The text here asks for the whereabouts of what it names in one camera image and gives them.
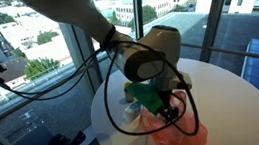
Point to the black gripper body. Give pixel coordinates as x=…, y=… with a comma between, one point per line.
x=169, y=113

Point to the orange plastic bag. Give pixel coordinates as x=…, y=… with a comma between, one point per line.
x=178, y=140

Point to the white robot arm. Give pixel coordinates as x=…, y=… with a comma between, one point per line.
x=71, y=9

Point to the dark bottle with yellow cap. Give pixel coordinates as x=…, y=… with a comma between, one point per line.
x=128, y=94

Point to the dark window railing bar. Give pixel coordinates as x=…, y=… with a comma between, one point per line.
x=251, y=53

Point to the dark window frame post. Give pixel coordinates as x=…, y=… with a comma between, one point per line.
x=212, y=14

